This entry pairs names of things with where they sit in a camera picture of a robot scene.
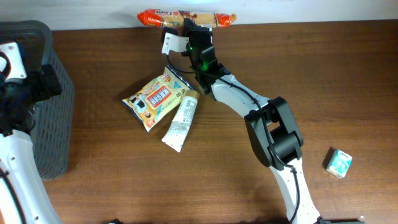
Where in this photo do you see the spaghetti pasta packet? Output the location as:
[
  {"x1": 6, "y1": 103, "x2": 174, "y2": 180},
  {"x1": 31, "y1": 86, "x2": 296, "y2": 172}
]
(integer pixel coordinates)
[{"x1": 137, "y1": 9, "x2": 237, "y2": 28}]

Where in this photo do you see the yellow snack bag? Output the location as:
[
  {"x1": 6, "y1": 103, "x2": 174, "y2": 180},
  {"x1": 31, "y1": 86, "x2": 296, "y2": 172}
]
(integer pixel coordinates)
[{"x1": 122, "y1": 65, "x2": 193, "y2": 133}]

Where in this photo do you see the white tube gold cap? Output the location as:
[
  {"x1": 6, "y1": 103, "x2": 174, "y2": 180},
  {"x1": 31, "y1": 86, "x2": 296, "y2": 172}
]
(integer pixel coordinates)
[{"x1": 162, "y1": 90, "x2": 200, "y2": 152}]

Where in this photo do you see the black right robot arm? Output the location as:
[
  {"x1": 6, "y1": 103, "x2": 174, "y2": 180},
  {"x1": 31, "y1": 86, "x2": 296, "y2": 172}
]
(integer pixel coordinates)
[{"x1": 162, "y1": 19, "x2": 324, "y2": 224}]

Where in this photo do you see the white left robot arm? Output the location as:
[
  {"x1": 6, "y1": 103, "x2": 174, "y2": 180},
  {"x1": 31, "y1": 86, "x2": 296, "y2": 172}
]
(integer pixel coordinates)
[{"x1": 1, "y1": 65, "x2": 62, "y2": 223}]

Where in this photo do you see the dark grey plastic basket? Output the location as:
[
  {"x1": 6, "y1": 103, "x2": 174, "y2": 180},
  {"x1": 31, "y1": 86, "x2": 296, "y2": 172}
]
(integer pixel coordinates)
[{"x1": 1, "y1": 21, "x2": 75, "y2": 180}]

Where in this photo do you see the white blue label tag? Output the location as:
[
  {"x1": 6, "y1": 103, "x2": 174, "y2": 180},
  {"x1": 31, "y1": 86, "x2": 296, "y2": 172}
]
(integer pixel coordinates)
[{"x1": 326, "y1": 149, "x2": 353, "y2": 179}]

